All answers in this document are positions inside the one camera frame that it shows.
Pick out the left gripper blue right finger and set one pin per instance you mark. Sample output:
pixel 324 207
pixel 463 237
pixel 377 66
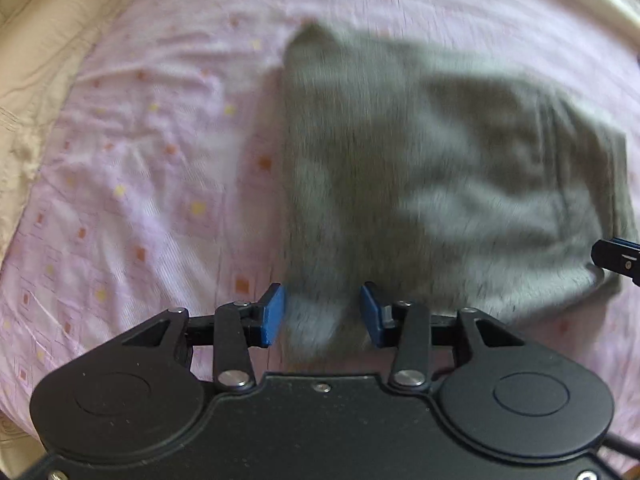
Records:
pixel 382 317

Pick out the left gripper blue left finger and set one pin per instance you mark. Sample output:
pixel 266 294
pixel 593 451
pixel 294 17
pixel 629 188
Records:
pixel 261 320

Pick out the grey knit pants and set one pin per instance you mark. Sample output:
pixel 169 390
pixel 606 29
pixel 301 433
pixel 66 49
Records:
pixel 444 177

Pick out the cream duvet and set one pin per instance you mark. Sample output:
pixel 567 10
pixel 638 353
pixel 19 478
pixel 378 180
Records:
pixel 43 43

